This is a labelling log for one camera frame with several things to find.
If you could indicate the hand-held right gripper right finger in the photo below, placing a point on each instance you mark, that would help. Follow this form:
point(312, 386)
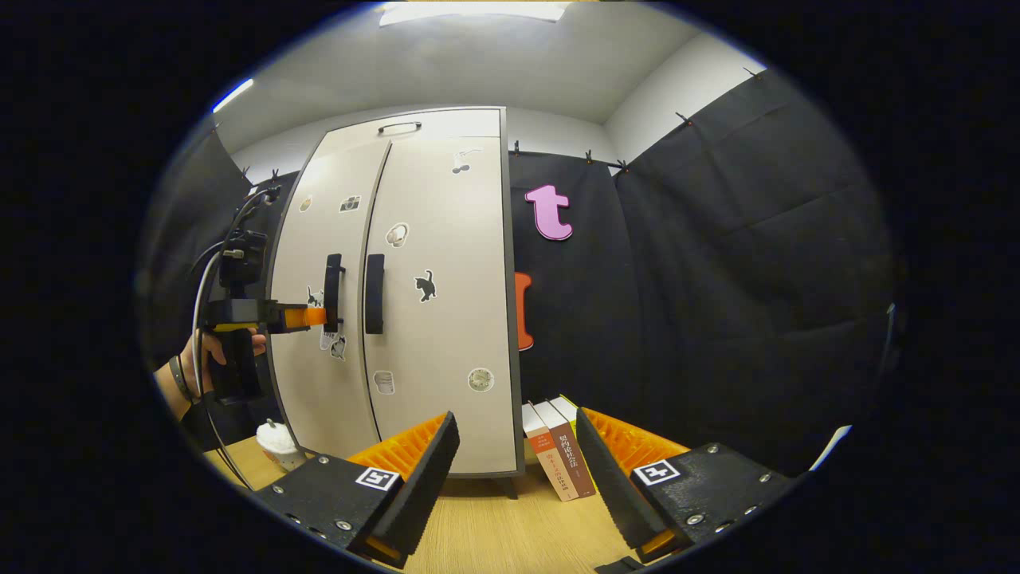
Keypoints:
point(610, 486)

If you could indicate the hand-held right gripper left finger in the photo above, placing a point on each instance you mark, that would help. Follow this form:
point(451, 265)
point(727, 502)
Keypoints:
point(414, 486)

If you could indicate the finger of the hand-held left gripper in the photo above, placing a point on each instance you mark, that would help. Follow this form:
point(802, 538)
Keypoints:
point(307, 317)

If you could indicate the white shoe cabinet door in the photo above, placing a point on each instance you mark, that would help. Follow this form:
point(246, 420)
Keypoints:
point(351, 383)
point(454, 335)

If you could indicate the white shoe cabinet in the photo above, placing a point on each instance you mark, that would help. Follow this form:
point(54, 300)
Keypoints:
point(446, 123)

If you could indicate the white cabinet drawer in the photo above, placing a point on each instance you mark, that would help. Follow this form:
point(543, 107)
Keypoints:
point(462, 123)

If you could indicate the brown book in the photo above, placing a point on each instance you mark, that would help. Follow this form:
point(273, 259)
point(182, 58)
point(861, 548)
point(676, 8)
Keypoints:
point(570, 454)

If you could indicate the black wristband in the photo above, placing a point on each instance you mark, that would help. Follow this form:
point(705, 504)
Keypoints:
point(182, 379)

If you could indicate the yellow book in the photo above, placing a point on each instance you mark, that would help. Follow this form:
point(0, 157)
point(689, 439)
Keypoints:
point(566, 406)

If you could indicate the white plush toy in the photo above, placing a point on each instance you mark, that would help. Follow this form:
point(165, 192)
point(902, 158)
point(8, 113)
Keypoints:
point(279, 446)

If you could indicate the black backdrop cloth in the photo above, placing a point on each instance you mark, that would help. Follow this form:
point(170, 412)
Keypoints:
point(717, 279)

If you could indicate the ceiling light panel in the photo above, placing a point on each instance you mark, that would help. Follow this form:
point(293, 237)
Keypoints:
point(478, 9)

